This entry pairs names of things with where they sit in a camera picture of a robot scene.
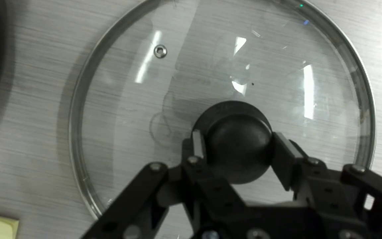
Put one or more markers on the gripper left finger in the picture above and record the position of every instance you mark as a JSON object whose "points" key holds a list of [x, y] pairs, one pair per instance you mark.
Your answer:
{"points": [[191, 179]]}

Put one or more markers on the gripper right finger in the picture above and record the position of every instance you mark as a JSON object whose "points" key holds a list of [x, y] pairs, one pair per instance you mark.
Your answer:
{"points": [[327, 186]]}

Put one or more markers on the glass pot lid black knob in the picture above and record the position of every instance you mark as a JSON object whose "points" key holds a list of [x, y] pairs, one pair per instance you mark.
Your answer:
{"points": [[217, 76]]}

